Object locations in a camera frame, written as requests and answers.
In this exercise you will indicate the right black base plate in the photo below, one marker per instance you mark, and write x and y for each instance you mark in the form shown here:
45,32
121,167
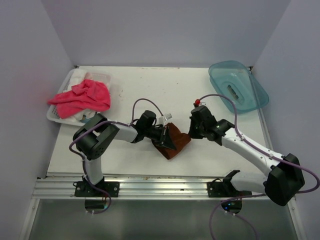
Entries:
221,188

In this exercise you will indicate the blue transparent plastic tub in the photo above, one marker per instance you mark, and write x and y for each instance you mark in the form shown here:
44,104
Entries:
233,80

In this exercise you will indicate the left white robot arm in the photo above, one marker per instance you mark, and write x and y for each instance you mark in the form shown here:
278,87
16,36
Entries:
93,139

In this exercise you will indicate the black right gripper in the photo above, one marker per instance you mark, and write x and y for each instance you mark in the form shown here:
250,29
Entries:
191,133

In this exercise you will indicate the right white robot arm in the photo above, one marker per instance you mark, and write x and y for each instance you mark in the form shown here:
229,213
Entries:
280,177

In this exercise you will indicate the aluminium mounting rail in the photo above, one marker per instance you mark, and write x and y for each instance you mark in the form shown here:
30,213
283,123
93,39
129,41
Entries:
58,187

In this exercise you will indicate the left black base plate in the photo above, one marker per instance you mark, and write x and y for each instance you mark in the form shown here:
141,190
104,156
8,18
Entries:
83,189

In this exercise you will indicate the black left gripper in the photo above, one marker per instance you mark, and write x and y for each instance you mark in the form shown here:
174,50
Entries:
164,139

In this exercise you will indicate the pink towel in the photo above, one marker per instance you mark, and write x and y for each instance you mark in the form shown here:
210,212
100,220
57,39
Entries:
87,95

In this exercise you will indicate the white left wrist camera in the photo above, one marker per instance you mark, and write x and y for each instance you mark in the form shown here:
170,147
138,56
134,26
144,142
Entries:
162,120

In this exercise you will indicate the brown towel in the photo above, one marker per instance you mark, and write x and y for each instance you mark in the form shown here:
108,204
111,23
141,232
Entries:
179,139

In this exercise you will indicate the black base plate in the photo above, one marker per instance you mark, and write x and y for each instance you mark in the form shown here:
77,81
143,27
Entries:
221,188
83,189

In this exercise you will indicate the white plastic basket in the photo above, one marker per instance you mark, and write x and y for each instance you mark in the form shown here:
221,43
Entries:
98,76

